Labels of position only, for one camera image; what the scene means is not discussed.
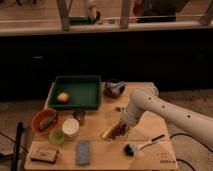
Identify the blue sponge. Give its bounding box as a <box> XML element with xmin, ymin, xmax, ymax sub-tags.
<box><xmin>76</xmin><ymin>141</ymin><xmax>90</xmax><ymax>165</ymax></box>

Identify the green toy vegetable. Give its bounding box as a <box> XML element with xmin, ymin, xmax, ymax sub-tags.
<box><xmin>38</xmin><ymin>113</ymin><xmax>57</xmax><ymax>131</ymax></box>

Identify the white round lid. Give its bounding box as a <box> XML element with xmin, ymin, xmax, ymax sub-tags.
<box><xmin>62</xmin><ymin>118</ymin><xmax>79</xmax><ymax>137</ymax></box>

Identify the yellow round fruit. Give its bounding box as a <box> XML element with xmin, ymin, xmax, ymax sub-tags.
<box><xmin>57</xmin><ymin>92</ymin><xmax>70</xmax><ymax>103</ymax></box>

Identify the orange plastic bowl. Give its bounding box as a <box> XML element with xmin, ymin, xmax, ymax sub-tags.
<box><xmin>31</xmin><ymin>108</ymin><xmax>59</xmax><ymax>136</ymax></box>

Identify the small green cup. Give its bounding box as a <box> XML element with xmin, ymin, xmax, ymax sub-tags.
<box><xmin>49</xmin><ymin>128</ymin><xmax>64</xmax><ymax>145</ymax></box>

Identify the dark bowl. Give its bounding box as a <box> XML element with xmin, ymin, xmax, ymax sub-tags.
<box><xmin>104</xmin><ymin>79</ymin><xmax>126</xmax><ymax>98</ymax></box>

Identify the small metal cup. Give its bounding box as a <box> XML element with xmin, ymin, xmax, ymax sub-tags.
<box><xmin>73</xmin><ymin>110</ymin><xmax>85</xmax><ymax>125</ymax></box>

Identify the metal fork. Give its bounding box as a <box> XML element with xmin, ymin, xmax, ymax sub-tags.
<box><xmin>115</xmin><ymin>107</ymin><xmax>124</xmax><ymax>112</ymax></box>

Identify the black stand left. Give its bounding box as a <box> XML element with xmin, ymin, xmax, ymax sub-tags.
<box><xmin>11</xmin><ymin>122</ymin><xmax>24</xmax><ymax>171</ymax></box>

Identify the black cable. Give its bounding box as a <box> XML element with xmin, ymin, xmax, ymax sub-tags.
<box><xmin>169</xmin><ymin>132</ymin><xmax>213</xmax><ymax>171</ymax></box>

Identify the wooden block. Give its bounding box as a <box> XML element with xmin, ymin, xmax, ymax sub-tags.
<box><xmin>30</xmin><ymin>147</ymin><xmax>59</xmax><ymax>164</ymax></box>

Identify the green plastic tray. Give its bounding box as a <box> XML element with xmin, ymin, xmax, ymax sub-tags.
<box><xmin>48</xmin><ymin>75</ymin><xmax>101</xmax><ymax>110</ymax></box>

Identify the black white dish brush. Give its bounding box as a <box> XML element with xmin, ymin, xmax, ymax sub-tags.
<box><xmin>124</xmin><ymin>134</ymin><xmax>164</xmax><ymax>157</ymax></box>

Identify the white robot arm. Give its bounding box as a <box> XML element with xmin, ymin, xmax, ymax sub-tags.
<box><xmin>121</xmin><ymin>88</ymin><xmax>213</xmax><ymax>145</ymax></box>

